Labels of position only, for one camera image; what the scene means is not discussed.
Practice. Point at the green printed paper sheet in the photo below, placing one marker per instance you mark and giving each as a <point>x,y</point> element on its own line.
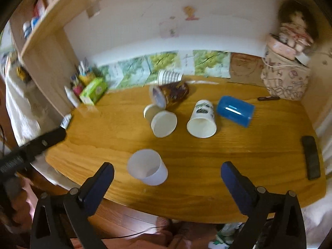
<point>211,62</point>
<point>163,60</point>
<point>129,71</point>

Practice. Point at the brown cardboard sheet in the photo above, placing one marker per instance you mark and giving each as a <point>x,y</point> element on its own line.
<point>245,67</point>

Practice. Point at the dark pen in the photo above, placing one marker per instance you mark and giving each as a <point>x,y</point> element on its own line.
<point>268,98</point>

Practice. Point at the pink round box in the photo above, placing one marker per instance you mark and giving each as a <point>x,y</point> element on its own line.
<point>281,47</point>

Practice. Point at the small white tube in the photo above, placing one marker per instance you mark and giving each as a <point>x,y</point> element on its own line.
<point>66,121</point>

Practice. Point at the white bottle with blue label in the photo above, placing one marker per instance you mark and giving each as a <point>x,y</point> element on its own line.
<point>26,29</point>
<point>35,22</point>

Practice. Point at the white cup with green print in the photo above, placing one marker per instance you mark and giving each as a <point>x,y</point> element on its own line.
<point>202,120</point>

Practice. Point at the yellow pink wall sticker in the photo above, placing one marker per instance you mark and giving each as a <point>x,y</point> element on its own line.
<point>190,13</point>

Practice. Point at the striped white paper cup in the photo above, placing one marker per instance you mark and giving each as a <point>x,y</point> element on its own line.
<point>170,76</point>

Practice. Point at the green tissue box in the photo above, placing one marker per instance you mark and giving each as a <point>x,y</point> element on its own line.
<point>94,90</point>

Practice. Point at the floral fabric basket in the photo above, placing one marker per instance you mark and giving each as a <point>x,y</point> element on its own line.
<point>285,79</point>

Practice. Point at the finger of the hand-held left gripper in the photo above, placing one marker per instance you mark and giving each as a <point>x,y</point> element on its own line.
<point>49,140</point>

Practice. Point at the white glue bottle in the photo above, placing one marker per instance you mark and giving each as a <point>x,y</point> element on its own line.
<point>71,96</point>

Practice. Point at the blue plastic cup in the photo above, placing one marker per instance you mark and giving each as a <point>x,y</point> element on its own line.
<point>234,110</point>

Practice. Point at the wooden shelf unit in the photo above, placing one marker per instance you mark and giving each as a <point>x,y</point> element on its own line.
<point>49,44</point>

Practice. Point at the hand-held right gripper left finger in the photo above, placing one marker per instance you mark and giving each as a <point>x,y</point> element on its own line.
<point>99,184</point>

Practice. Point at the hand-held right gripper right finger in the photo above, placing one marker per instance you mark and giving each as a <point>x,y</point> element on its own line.
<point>234,184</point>

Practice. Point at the brown printed paper cup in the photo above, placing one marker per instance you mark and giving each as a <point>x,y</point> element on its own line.
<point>173,93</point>

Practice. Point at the green white packet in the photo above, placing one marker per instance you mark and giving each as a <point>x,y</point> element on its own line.
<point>225,236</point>

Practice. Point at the small white paper cup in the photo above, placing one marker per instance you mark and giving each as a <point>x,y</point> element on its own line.
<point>148,112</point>

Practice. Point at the translucent white plastic cup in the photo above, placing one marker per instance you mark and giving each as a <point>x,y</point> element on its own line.
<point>145,166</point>

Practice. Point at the colourful pen holder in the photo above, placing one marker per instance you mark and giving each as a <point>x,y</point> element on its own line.
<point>82,79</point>

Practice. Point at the white cloth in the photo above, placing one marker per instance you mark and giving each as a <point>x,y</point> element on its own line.
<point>22,109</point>

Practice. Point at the plain white paper cup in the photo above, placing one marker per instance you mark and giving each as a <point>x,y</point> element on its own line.
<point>164,123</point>

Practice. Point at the dark-haired doll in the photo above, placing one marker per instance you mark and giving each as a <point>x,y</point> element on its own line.
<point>295,26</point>

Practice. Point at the black remote control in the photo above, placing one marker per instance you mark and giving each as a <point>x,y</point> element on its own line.
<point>311,158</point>

